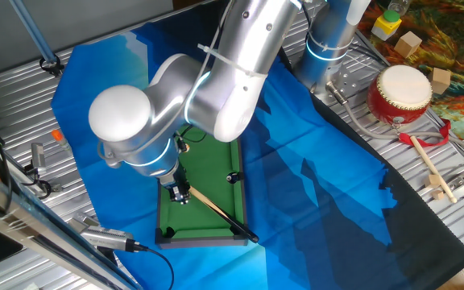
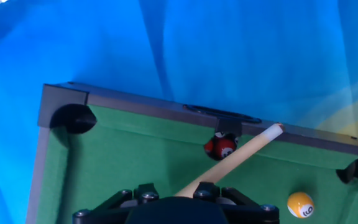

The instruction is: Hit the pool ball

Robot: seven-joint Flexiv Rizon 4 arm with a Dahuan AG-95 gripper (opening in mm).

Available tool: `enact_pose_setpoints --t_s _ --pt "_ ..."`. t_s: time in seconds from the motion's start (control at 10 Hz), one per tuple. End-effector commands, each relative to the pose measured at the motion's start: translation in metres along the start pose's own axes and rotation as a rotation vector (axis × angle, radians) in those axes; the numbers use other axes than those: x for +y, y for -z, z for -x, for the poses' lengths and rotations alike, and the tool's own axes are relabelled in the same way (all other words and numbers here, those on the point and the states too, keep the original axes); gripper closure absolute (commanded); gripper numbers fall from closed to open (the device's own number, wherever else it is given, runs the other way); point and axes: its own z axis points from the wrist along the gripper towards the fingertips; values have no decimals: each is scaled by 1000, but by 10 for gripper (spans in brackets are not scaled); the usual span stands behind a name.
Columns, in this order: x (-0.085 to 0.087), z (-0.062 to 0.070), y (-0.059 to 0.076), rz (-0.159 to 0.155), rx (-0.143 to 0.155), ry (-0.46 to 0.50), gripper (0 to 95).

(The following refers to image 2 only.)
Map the yellow striped pool ball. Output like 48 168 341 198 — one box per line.
287 192 315 219

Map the blue mountain print cloth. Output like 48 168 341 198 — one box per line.
0 0 358 224

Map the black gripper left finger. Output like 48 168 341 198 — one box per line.
72 182 160 224

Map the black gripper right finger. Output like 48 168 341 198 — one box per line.
193 182 280 224

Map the red pool ball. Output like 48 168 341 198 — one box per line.
204 136 237 160

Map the wooden pool cue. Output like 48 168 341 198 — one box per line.
174 122 285 198

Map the mini green pool table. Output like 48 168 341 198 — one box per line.
25 81 358 224

